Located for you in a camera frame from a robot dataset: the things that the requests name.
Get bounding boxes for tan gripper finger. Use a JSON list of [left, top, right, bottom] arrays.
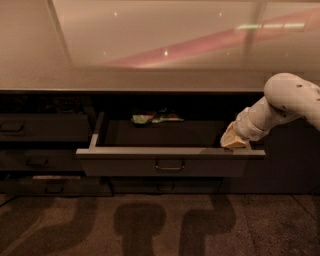
[[220, 121, 249, 150]]

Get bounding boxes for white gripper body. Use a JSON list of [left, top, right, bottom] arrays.
[[234, 107, 269, 141]]

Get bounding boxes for grey drawer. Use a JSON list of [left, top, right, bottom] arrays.
[[0, 114, 90, 142], [0, 150, 82, 171], [0, 177, 113, 197], [110, 177, 223, 194], [76, 112, 266, 177]]

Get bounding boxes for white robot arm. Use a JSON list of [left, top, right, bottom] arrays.
[[220, 73, 320, 150]]

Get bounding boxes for green packet in drawer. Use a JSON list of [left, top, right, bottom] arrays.
[[131, 112, 183, 126]]

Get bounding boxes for dark items in left drawer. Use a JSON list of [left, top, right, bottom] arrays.
[[37, 97, 82, 114]]

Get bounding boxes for white item in bottom drawer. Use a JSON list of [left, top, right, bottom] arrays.
[[32, 175, 81, 180]]

